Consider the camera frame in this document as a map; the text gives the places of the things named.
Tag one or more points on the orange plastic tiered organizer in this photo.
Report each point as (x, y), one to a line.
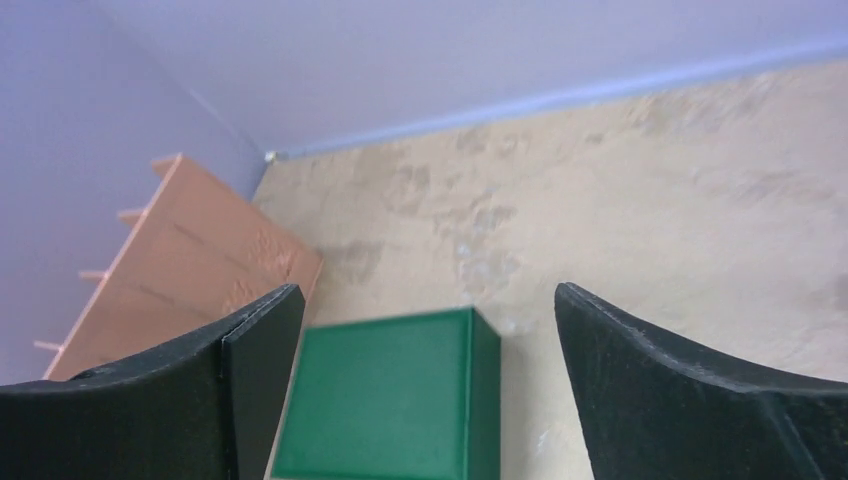
(195, 253)

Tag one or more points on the green jewelry box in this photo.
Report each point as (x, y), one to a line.
(409, 397)

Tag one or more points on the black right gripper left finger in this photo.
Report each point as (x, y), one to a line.
(204, 405)

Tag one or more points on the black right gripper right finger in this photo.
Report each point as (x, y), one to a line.
(653, 404)

